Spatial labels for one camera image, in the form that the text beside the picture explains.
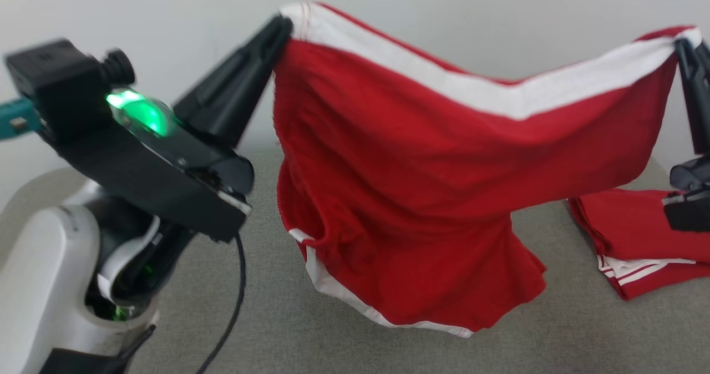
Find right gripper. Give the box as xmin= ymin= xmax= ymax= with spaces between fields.
xmin=662 ymin=37 xmax=710 ymax=234

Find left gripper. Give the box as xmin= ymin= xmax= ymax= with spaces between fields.
xmin=55 ymin=16 xmax=293 ymax=244

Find red jersey with white stripes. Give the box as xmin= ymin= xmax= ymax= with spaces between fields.
xmin=567 ymin=188 xmax=710 ymax=301

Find red shorts with white waistband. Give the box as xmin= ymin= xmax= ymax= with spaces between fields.
xmin=272 ymin=1 xmax=704 ymax=338

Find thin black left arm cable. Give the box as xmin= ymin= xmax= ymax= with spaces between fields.
xmin=194 ymin=233 xmax=246 ymax=374

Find teal left camera cable plug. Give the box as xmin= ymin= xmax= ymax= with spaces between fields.
xmin=0 ymin=98 xmax=42 ymax=141

